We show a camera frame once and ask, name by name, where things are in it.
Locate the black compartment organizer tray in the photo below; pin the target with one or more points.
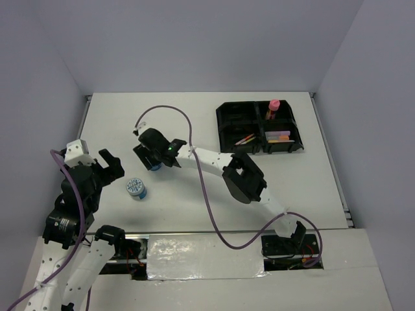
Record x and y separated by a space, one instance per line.
236 120

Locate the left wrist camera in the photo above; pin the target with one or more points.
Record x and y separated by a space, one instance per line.
77 152

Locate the blue tape roll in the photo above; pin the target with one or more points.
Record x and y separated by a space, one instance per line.
136 189
156 167

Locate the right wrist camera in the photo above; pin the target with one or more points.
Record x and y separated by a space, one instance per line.
140 128

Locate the orange slim highlighter pen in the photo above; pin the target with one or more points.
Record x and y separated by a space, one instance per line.
245 139

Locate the orange yellow highlighter marker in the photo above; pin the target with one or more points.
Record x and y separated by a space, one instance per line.
278 139

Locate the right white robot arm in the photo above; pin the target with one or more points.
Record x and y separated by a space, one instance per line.
244 180

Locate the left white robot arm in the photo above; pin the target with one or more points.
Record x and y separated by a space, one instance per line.
68 268

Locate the pink capped crayon tube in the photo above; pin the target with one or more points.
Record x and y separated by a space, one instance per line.
273 106

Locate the yellow slim highlighter pen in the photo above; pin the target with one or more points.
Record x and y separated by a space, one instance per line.
247 141

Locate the blue tape roll front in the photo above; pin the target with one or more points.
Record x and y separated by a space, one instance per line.
136 189

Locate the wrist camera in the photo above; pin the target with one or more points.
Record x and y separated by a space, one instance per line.
77 152
140 128

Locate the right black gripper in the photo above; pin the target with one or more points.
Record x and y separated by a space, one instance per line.
142 152

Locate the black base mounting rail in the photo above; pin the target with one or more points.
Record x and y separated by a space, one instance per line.
202 256

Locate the purple highlighter marker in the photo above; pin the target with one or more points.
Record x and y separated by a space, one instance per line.
277 133

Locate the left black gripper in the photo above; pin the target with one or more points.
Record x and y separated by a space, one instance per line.
115 169

